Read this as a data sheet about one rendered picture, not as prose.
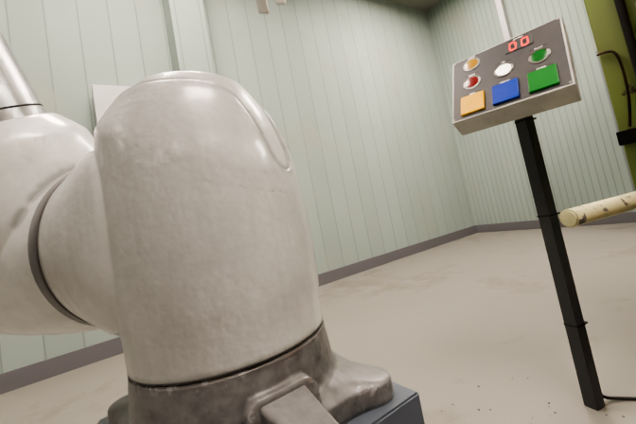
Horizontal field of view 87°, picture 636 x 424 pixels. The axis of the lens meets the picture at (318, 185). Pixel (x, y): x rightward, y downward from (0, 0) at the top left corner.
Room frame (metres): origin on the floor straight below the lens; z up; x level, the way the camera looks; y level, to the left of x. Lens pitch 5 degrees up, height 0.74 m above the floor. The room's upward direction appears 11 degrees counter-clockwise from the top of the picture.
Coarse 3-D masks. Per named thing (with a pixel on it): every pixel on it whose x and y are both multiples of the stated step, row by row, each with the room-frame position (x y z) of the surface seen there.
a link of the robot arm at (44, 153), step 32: (0, 32) 0.29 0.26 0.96; (0, 64) 0.28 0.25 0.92; (0, 96) 0.28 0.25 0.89; (32, 96) 0.31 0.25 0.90; (0, 128) 0.27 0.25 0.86; (32, 128) 0.28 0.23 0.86; (64, 128) 0.30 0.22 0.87; (0, 160) 0.26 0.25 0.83; (32, 160) 0.27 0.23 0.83; (64, 160) 0.29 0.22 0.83; (0, 192) 0.26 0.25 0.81; (32, 192) 0.27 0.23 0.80; (0, 224) 0.26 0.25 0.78; (32, 224) 0.26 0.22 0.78; (0, 256) 0.26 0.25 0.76; (32, 256) 0.25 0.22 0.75; (0, 288) 0.27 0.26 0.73; (32, 288) 0.26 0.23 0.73; (0, 320) 0.29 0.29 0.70; (32, 320) 0.28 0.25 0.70; (64, 320) 0.28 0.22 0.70
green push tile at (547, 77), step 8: (552, 64) 0.94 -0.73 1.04; (536, 72) 0.97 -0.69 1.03; (544, 72) 0.95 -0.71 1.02; (552, 72) 0.93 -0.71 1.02; (528, 80) 0.97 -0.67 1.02; (536, 80) 0.96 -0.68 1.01; (544, 80) 0.94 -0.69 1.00; (552, 80) 0.92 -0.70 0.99; (536, 88) 0.95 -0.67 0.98; (544, 88) 0.94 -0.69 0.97
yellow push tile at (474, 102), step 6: (468, 96) 1.10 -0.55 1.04; (474, 96) 1.09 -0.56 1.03; (480, 96) 1.07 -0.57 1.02; (462, 102) 1.11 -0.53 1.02; (468, 102) 1.09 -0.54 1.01; (474, 102) 1.08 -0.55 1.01; (480, 102) 1.06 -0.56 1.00; (462, 108) 1.10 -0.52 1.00; (468, 108) 1.08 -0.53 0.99; (474, 108) 1.07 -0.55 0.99; (480, 108) 1.05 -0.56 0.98; (462, 114) 1.09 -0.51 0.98; (468, 114) 1.08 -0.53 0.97
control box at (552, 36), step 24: (552, 24) 1.00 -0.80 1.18; (504, 48) 1.08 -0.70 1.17; (528, 48) 1.02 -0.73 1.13; (552, 48) 0.97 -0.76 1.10; (456, 72) 1.19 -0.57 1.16; (480, 72) 1.12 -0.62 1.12; (528, 72) 0.99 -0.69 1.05; (456, 96) 1.15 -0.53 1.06; (528, 96) 0.96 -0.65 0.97; (552, 96) 0.94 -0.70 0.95; (576, 96) 0.92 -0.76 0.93; (456, 120) 1.11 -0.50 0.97; (480, 120) 1.08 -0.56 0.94; (504, 120) 1.06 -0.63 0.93
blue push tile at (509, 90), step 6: (516, 78) 1.01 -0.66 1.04; (498, 84) 1.04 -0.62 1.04; (504, 84) 1.02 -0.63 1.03; (510, 84) 1.01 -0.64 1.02; (516, 84) 1.00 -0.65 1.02; (492, 90) 1.05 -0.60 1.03; (498, 90) 1.03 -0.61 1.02; (504, 90) 1.02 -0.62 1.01; (510, 90) 1.00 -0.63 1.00; (516, 90) 0.99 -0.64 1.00; (492, 96) 1.04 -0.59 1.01; (498, 96) 1.03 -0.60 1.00; (504, 96) 1.01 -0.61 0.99; (510, 96) 1.00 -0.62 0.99; (516, 96) 0.98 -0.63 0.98; (498, 102) 1.02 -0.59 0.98
